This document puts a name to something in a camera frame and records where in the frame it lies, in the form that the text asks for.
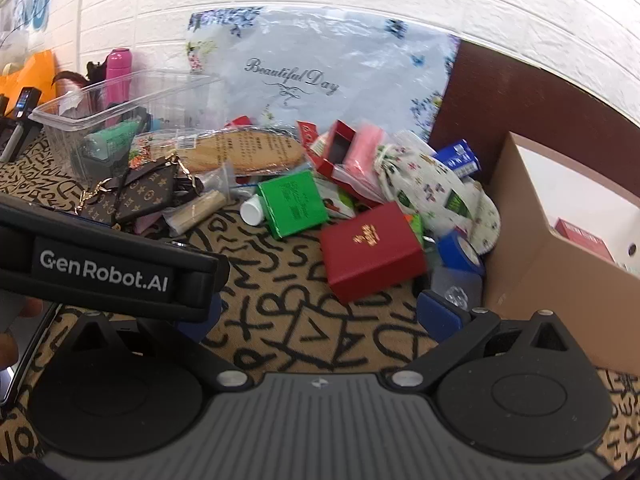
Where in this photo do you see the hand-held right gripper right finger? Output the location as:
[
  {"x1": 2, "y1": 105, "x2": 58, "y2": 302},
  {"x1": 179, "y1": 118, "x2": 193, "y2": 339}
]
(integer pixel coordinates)
[{"x1": 382, "y1": 289, "x2": 576, "y2": 394}]

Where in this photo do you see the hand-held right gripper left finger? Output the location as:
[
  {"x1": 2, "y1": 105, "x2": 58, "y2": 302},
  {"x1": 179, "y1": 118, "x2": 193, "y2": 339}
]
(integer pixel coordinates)
[{"x1": 65, "y1": 295, "x2": 256, "y2": 392}]

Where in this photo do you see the brown monogram pouch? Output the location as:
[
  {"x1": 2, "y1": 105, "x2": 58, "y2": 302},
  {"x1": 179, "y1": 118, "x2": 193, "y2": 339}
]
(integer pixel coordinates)
[{"x1": 76, "y1": 156, "x2": 182, "y2": 227}]

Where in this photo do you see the red gift box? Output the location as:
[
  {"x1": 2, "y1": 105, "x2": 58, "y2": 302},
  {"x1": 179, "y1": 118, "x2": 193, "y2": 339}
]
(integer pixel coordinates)
[{"x1": 318, "y1": 202, "x2": 429, "y2": 306}]

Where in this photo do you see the cardboard box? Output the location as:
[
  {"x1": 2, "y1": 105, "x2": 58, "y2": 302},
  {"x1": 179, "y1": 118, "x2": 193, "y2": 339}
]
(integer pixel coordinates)
[{"x1": 481, "y1": 131, "x2": 640, "y2": 377}]

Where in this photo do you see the red white green packet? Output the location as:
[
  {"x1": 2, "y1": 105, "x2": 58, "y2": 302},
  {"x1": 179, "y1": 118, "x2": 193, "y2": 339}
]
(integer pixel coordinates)
[{"x1": 320, "y1": 180, "x2": 362, "y2": 220}]

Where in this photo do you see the green box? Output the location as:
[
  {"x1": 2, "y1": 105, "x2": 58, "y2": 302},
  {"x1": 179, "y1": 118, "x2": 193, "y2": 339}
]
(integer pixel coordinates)
[{"x1": 256, "y1": 169, "x2": 331, "y2": 240}]

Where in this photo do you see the clear plastic container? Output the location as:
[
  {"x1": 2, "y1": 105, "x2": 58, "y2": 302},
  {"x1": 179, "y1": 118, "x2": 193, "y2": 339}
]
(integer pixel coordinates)
[{"x1": 29, "y1": 69, "x2": 222, "y2": 182}]

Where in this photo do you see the person's left hand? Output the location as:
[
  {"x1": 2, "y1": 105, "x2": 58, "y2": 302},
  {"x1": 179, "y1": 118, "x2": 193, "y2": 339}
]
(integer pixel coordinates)
[{"x1": 0, "y1": 297, "x2": 44, "y2": 369}]

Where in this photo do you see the clear plastic piece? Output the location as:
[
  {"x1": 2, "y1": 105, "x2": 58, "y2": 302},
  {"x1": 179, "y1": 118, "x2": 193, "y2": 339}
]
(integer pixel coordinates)
[{"x1": 429, "y1": 266, "x2": 484, "y2": 312}]

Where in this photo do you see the blue tape roll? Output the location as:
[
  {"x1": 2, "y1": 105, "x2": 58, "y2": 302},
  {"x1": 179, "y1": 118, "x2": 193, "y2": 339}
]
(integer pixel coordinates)
[{"x1": 436, "y1": 231, "x2": 487, "y2": 281}]

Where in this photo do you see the letter print mat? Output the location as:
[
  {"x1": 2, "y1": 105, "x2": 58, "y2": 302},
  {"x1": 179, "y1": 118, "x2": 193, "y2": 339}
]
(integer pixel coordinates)
[{"x1": 0, "y1": 130, "x2": 640, "y2": 466}]

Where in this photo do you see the wooden sticks packet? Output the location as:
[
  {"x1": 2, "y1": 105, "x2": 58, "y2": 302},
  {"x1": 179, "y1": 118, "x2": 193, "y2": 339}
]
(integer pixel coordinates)
[{"x1": 161, "y1": 189, "x2": 232, "y2": 237}]

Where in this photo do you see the colourful beads packet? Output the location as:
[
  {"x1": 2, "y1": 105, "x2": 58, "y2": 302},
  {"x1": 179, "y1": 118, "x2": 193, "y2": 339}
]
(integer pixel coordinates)
[{"x1": 129, "y1": 134, "x2": 177, "y2": 169}]

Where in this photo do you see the teal bottle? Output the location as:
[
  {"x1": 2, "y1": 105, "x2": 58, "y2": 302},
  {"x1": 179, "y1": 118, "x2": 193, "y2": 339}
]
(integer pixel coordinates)
[{"x1": 81, "y1": 121, "x2": 142, "y2": 162}]

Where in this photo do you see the small white bottle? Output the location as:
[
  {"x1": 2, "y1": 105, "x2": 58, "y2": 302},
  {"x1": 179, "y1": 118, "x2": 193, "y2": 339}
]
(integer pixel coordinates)
[{"x1": 241, "y1": 194, "x2": 267, "y2": 227}]

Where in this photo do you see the small clear plastic bag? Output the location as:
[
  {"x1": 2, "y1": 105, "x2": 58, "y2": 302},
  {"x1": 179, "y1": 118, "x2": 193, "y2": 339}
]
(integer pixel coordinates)
[{"x1": 199, "y1": 161, "x2": 239, "y2": 192}]

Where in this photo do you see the blue and white box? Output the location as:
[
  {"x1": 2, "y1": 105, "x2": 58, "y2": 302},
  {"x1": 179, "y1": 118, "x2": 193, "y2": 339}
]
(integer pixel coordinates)
[{"x1": 434, "y1": 139, "x2": 482, "y2": 179}]

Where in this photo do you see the red carton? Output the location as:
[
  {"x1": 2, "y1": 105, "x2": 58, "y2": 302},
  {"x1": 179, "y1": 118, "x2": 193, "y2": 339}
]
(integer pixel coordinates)
[{"x1": 551, "y1": 217, "x2": 617, "y2": 264}]

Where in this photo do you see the tan insole in plastic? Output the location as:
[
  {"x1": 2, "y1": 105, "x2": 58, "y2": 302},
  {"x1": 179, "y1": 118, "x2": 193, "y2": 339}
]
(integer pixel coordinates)
[{"x1": 174, "y1": 127, "x2": 307, "y2": 177}]

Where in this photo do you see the black handheld device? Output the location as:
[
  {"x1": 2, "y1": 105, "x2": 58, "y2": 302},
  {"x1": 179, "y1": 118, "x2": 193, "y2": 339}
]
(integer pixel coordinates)
[{"x1": 14, "y1": 87, "x2": 42, "y2": 122}]

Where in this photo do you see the pink packet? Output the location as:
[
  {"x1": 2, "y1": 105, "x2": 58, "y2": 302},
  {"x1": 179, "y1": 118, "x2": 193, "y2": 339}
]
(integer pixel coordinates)
[{"x1": 344, "y1": 124, "x2": 389, "y2": 175}]

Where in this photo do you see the dark feather ornament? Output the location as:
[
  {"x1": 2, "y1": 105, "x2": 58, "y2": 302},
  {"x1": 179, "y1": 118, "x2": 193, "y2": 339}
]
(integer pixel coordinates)
[{"x1": 52, "y1": 60, "x2": 109, "y2": 92}]

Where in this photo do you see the pink bottle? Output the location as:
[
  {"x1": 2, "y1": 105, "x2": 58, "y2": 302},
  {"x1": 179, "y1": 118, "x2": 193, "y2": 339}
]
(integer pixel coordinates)
[{"x1": 104, "y1": 48, "x2": 134, "y2": 128}]

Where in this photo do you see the open small red box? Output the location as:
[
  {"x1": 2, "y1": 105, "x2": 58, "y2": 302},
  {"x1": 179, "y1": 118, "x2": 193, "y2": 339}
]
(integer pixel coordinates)
[{"x1": 306, "y1": 120, "x2": 359, "y2": 182}]

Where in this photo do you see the orange bag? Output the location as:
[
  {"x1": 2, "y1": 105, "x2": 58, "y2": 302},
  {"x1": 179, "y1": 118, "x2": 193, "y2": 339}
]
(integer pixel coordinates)
[{"x1": 0, "y1": 50, "x2": 57, "y2": 107}]

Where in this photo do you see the red snack packet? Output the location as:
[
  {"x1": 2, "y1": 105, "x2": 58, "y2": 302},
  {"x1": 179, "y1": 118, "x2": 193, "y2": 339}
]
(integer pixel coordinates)
[{"x1": 296, "y1": 120, "x2": 322, "y2": 150}]

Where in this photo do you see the dark brown board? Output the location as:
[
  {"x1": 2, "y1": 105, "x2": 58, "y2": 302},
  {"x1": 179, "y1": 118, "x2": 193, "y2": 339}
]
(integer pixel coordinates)
[{"x1": 429, "y1": 39, "x2": 640, "y2": 172}]

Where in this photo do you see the floral plastic package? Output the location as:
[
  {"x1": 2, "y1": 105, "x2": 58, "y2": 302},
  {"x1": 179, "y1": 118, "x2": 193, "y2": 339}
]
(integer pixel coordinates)
[{"x1": 185, "y1": 6, "x2": 461, "y2": 147}]

